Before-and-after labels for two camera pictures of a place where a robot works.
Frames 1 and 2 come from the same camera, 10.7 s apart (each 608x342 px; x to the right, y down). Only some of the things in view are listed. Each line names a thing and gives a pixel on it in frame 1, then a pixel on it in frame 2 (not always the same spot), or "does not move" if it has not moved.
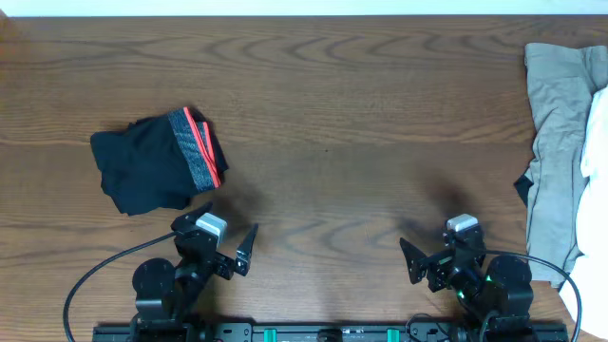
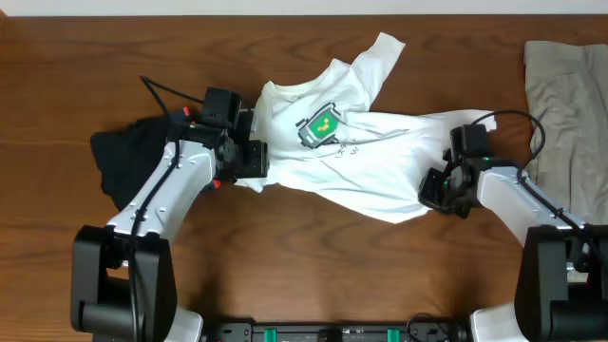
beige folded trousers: [562, 83] does not move
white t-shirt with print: [590, 276] → [327, 146]
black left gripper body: [209, 249] → [256, 159]
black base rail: [353, 332] does not move
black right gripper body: [444, 275] → [440, 194]
